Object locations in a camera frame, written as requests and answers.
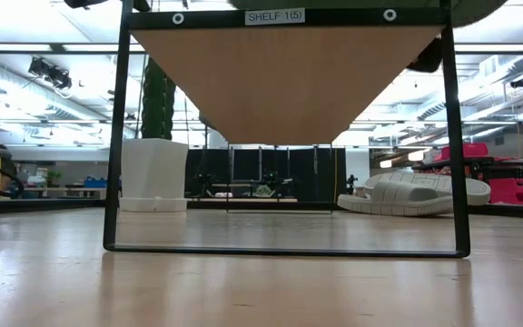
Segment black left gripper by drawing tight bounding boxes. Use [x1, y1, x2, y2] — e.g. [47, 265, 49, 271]
[63, 0, 152, 13]

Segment black frame wooden shelf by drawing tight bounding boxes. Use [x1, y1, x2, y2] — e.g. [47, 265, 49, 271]
[102, 0, 471, 259]

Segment green cactus plant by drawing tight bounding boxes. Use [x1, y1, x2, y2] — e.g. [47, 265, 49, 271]
[140, 57, 177, 141]

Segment red plastic crate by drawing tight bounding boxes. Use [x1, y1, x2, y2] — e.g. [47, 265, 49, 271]
[433, 142, 490, 163]

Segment black ceiling spotlight cluster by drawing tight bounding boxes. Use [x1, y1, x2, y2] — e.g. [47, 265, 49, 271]
[27, 56, 74, 91]

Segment white plant pot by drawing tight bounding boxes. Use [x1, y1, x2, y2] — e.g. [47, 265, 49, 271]
[120, 137, 190, 200]

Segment black room partition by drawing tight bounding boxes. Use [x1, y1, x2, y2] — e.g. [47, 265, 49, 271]
[183, 146, 349, 203]

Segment blue storage bin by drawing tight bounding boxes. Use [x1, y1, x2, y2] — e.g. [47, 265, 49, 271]
[83, 177, 123, 189]

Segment white plant pot saucer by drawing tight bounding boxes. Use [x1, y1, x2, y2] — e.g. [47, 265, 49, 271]
[118, 195, 190, 213]

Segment black aluminium table frame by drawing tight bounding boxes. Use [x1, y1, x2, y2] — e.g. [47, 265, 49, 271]
[0, 197, 523, 223]

